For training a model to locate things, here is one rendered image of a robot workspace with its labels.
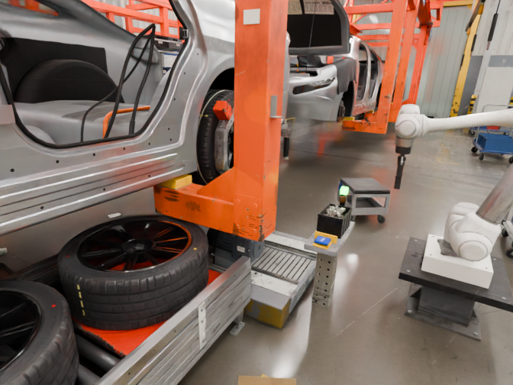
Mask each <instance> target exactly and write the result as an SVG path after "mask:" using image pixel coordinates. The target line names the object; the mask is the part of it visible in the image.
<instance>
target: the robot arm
mask: <svg viewBox="0 0 513 385"><path fill-rule="evenodd" d="M479 126H503V127H511V128H513V108H509V109H505V110H500V111H495V112H484V113H478V114H472V115H463V116H458V117H452V118H428V117H426V116H425V115H420V111H419V107H418V106H417V105H413V104H407V105H403V106H402V107H401V108H400V110H399V113H398V117H397V119H396V123H395V132H396V138H395V145H396V147H395V152H396V153H397V154H400V155H399V156H398V167H397V173H396V176H395V185H394V189H400V185H401V181H402V171H403V167H404V165H405V160H406V157H405V154H410V153H411V146H413V142H414V140H415V138H419V137H424V136H425V135H426V134H427V133H429V132H432V131H445V130H451V129H459V128H472V127H479ZM512 206H513V163H512V164H511V166H510V167H509V168H508V169H507V171H506V172H505V174H504V175H503V176H502V178H501V179H500V180H499V181H498V183H497V184H496V185H495V187H494V188H493V190H492V191H491V192H490V194H489V195H488V196H487V198H486V199H485V201H484V202H483V203H482V205H481V206H480V207H478V205H475V204H472V203H468V202H459V203H458V204H456V205H455V206H454V207H453V208H452V209H451V210H450V212H449V214H448V216H447V221H446V225H445V229H444V239H442V238H438V239H437V242H438V243H439V245H440V250H441V252H440V254H442V255H445V256H452V257H461V258H464V259H466V260H469V261H481V260H483V259H485V258H486V257H488V256H489V255H490V253H491V252H492V247H493V246H494V243H495V241H496V239H497V238H498V236H499V234H500V232H501V228H500V224H499V223H500V221H501V220H502V219H503V218H504V217H505V216H506V214H507V213H508V212H509V210H510V209H511V208H512Z"/></svg>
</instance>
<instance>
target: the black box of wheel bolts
mask: <svg viewBox="0 0 513 385"><path fill-rule="evenodd" d="M352 209H353V208H350V207H346V206H342V205H335V204H331V203H329V204H327V205H326V206H325V207H324V208H323V209H322V210H321V211H320V212H319V213H318V224H317V231H319V232H322V233H325V234H329V235H335V236H337V238H339V239H341V238H342V236H343V235H344V233H345V232H346V230H347V229H348V228H349V227H350V219H351V212H352Z"/></svg>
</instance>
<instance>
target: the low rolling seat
mask: <svg viewBox="0 0 513 385"><path fill-rule="evenodd" d="M342 186H345V187H348V188H349V189H348V193H349V194H347V201H346V205H345V206H346V207H350V208H353V209H352V212H351V219H350V221H351V222H354V221H355V218H356V215H378V218H377V219H378V222H379V223H384V222H385V220H386V219H385V217H384V215H387V213H388V208H389V200H390V196H391V194H390V189H388V188H386V187H385V186H384V185H382V184H381V183H379V182H377V181H376V180H374V179H373V178H340V181H339V186H338V193H337V201H338V202H339V198H340V188H341V187H342ZM374 197H385V198H386V199H385V204H384V205H383V204H382V203H381V202H379V201H378V200H377V199H375V198H374Z"/></svg>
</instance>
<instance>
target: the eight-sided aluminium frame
mask: <svg viewBox="0 0 513 385"><path fill-rule="evenodd" d="M229 105H230V106H231V108H232V110H233V114H232V116H231V118H230V120H229V121H225V120H221V121H220V123H219V125H218V126H217V128H216V130H215V159H216V163H215V166H216V169H217V171H218V172H219V173H220V174H223V173H225V172H226V171H228V170H229V169H230V168H229V167H228V165H227V135H228V132H229V130H230V129H231V126H232V124H233V122H234V101H231V102H230V103H229Z"/></svg>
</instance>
